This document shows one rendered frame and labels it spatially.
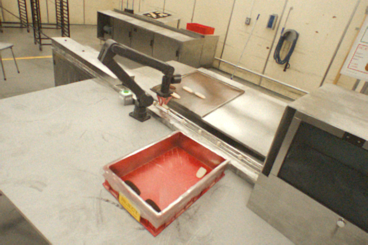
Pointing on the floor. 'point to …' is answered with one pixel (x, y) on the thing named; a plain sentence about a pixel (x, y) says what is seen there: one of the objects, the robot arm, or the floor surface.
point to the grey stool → (12, 54)
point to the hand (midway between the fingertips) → (162, 104)
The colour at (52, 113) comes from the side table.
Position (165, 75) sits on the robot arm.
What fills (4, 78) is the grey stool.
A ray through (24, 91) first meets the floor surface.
